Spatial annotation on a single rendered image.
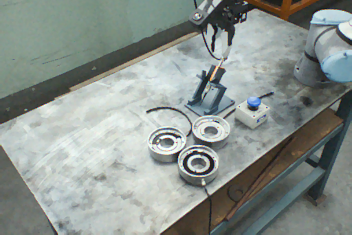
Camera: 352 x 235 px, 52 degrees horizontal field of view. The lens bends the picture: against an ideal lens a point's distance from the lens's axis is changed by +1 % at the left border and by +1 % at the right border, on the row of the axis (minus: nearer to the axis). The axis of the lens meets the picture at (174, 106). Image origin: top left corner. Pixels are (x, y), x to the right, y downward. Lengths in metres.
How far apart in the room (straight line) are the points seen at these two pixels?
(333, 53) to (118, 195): 0.68
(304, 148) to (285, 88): 0.27
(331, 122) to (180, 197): 0.83
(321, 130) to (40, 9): 1.72
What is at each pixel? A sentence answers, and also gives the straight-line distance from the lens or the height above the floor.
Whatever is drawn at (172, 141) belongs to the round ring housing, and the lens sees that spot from 0.99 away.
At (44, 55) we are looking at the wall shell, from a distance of 2.51.
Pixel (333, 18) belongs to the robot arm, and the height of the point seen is 1.03.
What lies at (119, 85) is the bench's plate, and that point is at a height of 0.80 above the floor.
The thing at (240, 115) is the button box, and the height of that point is 0.82.
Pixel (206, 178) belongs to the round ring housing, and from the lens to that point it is 0.90.
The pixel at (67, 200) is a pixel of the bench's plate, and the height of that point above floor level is 0.80.
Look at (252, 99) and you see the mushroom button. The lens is 1.06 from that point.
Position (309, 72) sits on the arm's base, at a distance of 1.26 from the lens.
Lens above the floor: 1.54
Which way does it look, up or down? 40 degrees down
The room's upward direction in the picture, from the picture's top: 2 degrees counter-clockwise
